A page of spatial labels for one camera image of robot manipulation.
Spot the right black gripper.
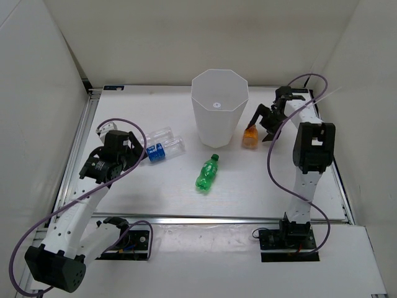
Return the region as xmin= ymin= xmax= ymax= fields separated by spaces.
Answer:
xmin=248 ymin=104 xmax=288 ymax=142

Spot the orange plastic juice bottle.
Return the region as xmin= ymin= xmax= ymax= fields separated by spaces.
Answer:
xmin=242 ymin=124 xmax=258 ymax=150

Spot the clear bottle with blue label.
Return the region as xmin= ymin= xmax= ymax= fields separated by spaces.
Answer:
xmin=146 ymin=135 xmax=185 ymax=163

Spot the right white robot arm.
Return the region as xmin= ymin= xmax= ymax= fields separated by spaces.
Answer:
xmin=243 ymin=86 xmax=336 ymax=248

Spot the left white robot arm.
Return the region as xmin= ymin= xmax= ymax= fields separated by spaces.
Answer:
xmin=25 ymin=142 xmax=146 ymax=293

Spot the white octagonal plastic bin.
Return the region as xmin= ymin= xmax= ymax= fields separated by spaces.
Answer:
xmin=191 ymin=69 xmax=249 ymax=148

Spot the clear unlabelled plastic bottle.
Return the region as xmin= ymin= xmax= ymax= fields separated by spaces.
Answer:
xmin=140 ymin=127 xmax=174 ymax=147

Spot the green plastic soda bottle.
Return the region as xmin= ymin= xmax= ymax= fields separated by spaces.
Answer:
xmin=195 ymin=154 xmax=219 ymax=192

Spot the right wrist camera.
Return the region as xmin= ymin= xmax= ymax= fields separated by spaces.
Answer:
xmin=274 ymin=86 xmax=301 ymax=104

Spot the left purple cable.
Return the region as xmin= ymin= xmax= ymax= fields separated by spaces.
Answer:
xmin=9 ymin=117 xmax=153 ymax=296

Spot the purple cable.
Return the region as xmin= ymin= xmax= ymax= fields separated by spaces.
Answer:
xmin=9 ymin=117 xmax=153 ymax=296
xmin=267 ymin=73 xmax=331 ymax=257

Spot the aluminium front rail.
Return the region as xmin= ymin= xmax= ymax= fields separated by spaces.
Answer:
xmin=86 ymin=212 xmax=348 ymax=225

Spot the aluminium rail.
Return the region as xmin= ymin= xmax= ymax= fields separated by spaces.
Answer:
xmin=86 ymin=212 xmax=348 ymax=225
xmin=14 ymin=89 xmax=102 ymax=291

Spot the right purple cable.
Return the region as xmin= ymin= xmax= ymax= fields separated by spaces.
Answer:
xmin=267 ymin=73 xmax=331 ymax=257

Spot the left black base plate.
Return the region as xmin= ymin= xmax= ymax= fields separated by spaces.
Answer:
xmin=96 ymin=217 xmax=154 ymax=261

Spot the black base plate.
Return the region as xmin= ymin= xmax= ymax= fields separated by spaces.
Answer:
xmin=96 ymin=217 xmax=154 ymax=261
xmin=252 ymin=218 xmax=320 ymax=263

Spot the aluminium left rail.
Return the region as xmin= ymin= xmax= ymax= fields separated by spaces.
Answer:
xmin=14 ymin=89 xmax=102 ymax=291

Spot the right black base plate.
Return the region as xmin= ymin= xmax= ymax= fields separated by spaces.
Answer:
xmin=252 ymin=218 xmax=320 ymax=263

